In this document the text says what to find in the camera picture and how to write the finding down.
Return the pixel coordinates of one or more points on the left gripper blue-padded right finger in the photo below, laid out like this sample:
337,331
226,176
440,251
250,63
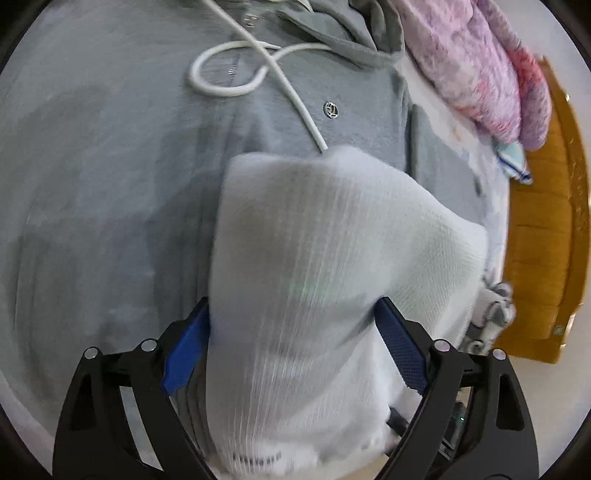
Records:
473,421

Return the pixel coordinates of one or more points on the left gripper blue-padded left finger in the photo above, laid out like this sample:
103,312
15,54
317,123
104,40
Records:
93,438

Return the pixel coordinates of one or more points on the white button jacket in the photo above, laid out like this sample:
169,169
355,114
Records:
297,374

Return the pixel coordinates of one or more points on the checkered folded garment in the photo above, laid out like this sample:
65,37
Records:
493,312

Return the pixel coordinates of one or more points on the wooden headboard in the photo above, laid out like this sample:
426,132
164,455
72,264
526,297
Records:
548,246

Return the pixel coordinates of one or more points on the striped light blue pillow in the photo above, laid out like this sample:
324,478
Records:
513,161

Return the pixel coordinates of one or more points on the grey hoodie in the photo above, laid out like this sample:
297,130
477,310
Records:
111,164

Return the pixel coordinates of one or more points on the purple floral quilt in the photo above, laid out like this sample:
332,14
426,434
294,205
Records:
480,66

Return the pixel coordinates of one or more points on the white hoodie drawstring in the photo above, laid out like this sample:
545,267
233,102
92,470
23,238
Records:
271,55

